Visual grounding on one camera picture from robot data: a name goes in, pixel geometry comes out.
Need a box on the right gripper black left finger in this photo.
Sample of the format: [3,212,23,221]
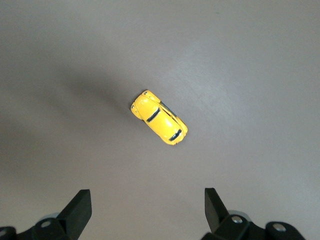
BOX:
[0,189,93,240]

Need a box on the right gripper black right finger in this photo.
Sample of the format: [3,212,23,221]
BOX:
[202,187,306,240]

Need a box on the yellow beetle toy car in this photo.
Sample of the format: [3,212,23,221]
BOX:
[129,89,189,146]

